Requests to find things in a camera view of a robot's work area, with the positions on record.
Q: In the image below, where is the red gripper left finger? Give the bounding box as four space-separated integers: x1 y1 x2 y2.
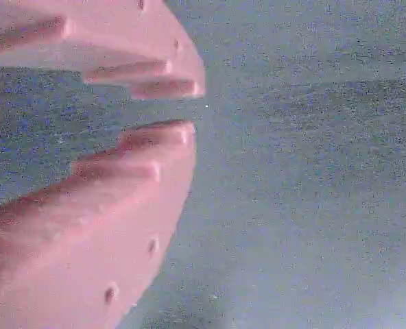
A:
0 119 198 329

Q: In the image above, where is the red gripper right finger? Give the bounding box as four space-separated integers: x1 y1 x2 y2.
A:
0 0 207 101

